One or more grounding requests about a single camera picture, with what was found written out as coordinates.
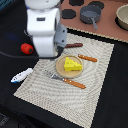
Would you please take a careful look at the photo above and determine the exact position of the white and blue toy fish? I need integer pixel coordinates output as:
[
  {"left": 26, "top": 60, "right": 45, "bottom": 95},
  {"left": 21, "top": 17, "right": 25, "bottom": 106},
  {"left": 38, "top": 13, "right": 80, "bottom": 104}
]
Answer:
[{"left": 11, "top": 68, "right": 33, "bottom": 83}]

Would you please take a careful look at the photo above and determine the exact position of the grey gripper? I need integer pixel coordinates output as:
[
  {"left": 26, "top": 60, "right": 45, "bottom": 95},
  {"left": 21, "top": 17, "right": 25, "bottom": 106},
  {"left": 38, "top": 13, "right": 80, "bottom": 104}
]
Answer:
[{"left": 53, "top": 23, "right": 68, "bottom": 58}]

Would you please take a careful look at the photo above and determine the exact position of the black burner disc top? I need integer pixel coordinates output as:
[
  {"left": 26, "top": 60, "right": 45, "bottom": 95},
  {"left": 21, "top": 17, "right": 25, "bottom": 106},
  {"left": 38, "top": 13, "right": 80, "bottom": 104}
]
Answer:
[{"left": 69, "top": 0, "right": 84, "bottom": 6}]

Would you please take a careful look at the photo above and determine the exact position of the beige bowl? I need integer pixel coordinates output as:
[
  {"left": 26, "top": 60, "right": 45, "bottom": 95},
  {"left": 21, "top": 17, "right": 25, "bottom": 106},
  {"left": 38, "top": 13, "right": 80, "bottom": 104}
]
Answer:
[{"left": 116, "top": 4, "right": 128, "bottom": 30}]

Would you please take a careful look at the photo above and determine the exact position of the brown toy stove board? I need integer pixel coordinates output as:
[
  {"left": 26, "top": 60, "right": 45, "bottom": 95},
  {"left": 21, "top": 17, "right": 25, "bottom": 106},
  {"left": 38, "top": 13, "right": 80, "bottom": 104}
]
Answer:
[{"left": 61, "top": 0, "right": 128, "bottom": 42}]

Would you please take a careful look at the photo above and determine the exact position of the beige woven placemat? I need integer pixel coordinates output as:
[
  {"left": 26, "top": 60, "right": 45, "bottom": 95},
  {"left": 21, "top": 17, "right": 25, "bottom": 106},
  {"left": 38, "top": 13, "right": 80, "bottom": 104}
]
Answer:
[{"left": 14, "top": 34, "right": 114, "bottom": 128}]

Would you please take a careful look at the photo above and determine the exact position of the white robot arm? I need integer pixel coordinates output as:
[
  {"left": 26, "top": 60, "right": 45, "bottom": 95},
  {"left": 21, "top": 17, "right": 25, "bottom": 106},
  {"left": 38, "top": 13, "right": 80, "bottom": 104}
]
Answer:
[{"left": 24, "top": 0, "right": 67, "bottom": 58}]

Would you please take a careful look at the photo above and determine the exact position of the grey saucepan with handle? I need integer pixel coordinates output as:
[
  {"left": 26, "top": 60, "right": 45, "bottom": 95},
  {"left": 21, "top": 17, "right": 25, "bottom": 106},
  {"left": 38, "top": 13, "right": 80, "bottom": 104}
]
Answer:
[{"left": 80, "top": 5, "right": 101, "bottom": 30}]

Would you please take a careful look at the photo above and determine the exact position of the red toy tomato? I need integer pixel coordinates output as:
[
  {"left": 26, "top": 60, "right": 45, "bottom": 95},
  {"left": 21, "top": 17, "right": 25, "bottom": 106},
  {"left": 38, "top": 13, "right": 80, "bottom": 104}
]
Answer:
[{"left": 21, "top": 43, "right": 33, "bottom": 55}]

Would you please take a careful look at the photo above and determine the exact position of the brown toy sausage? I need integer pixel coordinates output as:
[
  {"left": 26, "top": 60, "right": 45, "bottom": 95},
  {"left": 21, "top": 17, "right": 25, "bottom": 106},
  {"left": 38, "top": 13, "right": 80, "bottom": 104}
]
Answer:
[{"left": 65, "top": 43, "right": 83, "bottom": 48}]

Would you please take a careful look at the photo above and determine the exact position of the yellow toy cheese wedge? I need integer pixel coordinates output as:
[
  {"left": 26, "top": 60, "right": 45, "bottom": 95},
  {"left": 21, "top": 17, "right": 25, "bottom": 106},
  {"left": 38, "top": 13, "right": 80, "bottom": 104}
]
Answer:
[{"left": 64, "top": 58, "right": 82, "bottom": 71}]

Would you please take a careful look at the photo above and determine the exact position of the black burner disc left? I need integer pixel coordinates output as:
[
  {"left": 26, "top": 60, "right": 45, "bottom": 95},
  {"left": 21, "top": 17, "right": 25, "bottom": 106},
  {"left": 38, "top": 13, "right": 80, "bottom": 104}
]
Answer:
[{"left": 62, "top": 9, "right": 76, "bottom": 19}]

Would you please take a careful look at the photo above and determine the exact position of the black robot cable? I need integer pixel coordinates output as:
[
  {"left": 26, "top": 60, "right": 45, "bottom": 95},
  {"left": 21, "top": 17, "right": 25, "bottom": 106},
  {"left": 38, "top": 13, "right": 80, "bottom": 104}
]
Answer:
[{"left": 0, "top": 46, "right": 64, "bottom": 61}]

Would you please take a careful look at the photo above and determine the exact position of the grey pot with handles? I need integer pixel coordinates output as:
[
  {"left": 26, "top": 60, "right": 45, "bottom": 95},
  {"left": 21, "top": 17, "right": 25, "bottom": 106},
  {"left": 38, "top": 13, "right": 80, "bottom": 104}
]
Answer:
[{"left": 24, "top": 30, "right": 33, "bottom": 42}]

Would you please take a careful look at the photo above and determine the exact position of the black burner disc right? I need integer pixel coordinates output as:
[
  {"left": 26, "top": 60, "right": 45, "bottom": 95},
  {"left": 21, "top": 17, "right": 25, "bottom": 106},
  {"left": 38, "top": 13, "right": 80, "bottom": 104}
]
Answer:
[{"left": 88, "top": 1, "right": 104, "bottom": 10}]

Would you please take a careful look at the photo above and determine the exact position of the fork with wooden handle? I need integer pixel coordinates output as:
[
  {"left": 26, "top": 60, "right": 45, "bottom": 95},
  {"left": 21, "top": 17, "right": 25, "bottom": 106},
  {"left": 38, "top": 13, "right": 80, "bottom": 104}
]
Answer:
[{"left": 78, "top": 54, "right": 97, "bottom": 62}]

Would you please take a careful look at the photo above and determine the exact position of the black burner disc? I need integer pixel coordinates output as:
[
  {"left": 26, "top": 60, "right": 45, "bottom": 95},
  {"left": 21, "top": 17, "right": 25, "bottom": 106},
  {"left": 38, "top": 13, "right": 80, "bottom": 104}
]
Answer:
[
  {"left": 88, "top": 1, "right": 104, "bottom": 10},
  {"left": 69, "top": 0, "right": 84, "bottom": 6},
  {"left": 62, "top": 9, "right": 76, "bottom": 19}
]

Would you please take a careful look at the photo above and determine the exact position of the round wooden plate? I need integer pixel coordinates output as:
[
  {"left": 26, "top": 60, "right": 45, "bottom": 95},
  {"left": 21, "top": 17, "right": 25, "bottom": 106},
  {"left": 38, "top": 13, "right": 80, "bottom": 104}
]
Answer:
[{"left": 56, "top": 55, "right": 83, "bottom": 78}]

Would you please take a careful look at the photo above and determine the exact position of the knife with wooden handle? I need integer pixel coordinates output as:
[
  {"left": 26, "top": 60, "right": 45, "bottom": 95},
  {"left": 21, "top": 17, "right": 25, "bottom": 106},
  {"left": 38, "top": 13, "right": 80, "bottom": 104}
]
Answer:
[{"left": 44, "top": 70, "right": 86, "bottom": 89}]

